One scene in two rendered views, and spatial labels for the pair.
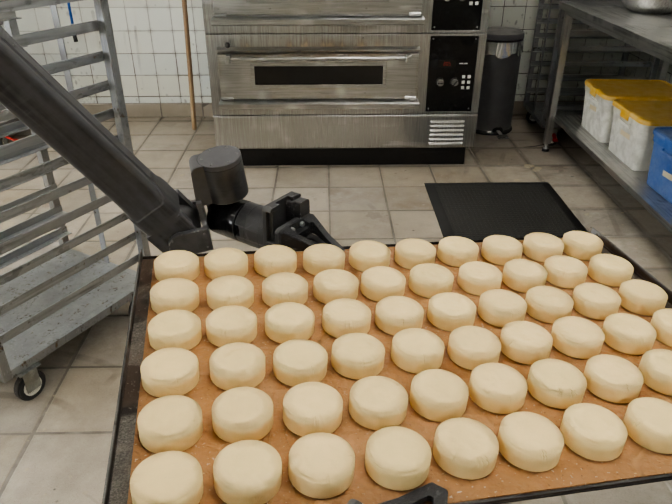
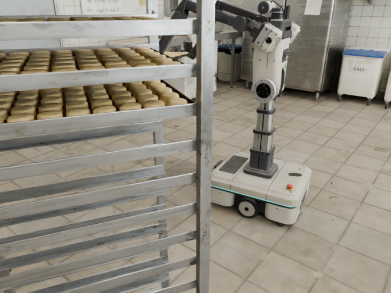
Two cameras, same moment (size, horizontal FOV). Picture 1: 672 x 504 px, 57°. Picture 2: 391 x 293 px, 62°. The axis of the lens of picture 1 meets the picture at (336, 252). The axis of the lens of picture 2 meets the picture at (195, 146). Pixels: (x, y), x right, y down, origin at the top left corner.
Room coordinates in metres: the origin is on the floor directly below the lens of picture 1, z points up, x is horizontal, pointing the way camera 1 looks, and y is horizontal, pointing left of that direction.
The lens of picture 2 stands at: (2.24, 1.83, 1.36)
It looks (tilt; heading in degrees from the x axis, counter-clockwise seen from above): 24 degrees down; 220
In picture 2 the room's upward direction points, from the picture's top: straight up
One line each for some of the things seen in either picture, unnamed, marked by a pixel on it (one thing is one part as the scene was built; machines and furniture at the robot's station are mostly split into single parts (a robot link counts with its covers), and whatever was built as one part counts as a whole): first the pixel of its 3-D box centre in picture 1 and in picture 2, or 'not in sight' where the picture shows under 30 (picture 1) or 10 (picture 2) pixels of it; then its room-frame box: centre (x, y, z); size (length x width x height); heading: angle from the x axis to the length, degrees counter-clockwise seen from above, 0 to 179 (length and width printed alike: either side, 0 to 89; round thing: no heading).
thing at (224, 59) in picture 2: not in sight; (229, 62); (-3.18, -1.79, 0.33); 0.54 x 0.53 x 0.66; 91
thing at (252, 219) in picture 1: (268, 229); not in sight; (0.74, 0.09, 1.00); 0.07 x 0.07 x 0.10; 56
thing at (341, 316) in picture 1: (346, 318); not in sight; (0.52, -0.01, 1.01); 0.05 x 0.05 x 0.02
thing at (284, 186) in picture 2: not in sight; (259, 172); (0.32, 0.85, 0.24); 0.68 x 0.53 x 0.41; 101
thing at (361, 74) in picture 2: not in sight; (361, 75); (-3.17, 0.61, 0.38); 0.64 x 0.54 x 0.77; 4
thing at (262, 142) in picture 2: not in sight; (262, 154); (0.32, 0.86, 0.38); 0.13 x 0.13 x 0.40; 11
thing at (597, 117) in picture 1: (631, 110); not in sight; (3.40, -1.64, 0.36); 0.47 x 0.39 x 0.26; 89
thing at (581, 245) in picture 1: (581, 245); not in sight; (0.71, -0.32, 0.99); 0.05 x 0.05 x 0.02
